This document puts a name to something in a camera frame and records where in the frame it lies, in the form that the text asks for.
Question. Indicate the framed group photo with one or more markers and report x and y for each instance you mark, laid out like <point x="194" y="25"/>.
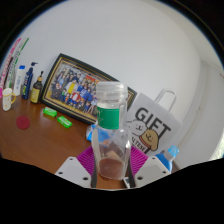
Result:
<point x="71" y="86"/>

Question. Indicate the small green packet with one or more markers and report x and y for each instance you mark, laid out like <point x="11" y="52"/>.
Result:
<point x="50" y="112"/>
<point x="64" y="121"/>

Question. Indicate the tall pink tube box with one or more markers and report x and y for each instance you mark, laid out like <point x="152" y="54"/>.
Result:
<point x="7" y="63"/>

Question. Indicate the tall white green tube box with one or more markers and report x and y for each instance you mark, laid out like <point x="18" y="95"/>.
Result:
<point x="15" y="63"/>

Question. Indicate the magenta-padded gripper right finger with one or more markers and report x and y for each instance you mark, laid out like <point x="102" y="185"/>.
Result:
<point x="151" y="168"/>

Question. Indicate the clear green-labelled drink bottle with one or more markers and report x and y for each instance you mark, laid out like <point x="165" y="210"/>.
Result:
<point x="111" y="140"/>

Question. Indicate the white bottle with blue cap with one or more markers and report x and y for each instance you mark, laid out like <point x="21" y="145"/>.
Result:
<point x="19" y="81"/>

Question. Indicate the flat round red coaster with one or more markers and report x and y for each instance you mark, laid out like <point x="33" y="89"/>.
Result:
<point x="23" y="123"/>

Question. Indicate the white yellow-rimmed mug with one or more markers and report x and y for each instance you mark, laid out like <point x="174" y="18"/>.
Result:
<point x="7" y="100"/>

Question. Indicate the blue detergent bottle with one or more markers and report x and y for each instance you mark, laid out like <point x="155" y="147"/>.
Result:
<point x="166" y="158"/>

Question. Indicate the white paper gift bag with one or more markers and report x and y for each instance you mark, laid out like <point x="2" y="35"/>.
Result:
<point x="150" y="125"/>

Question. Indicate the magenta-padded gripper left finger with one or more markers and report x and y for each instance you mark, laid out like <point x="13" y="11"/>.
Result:
<point x="71" y="168"/>

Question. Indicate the dark bottle with yellow label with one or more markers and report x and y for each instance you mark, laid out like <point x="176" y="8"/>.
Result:
<point x="36" y="91"/>

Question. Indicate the dark blue pump bottle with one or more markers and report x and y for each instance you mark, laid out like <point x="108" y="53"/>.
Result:
<point x="27" y="83"/>

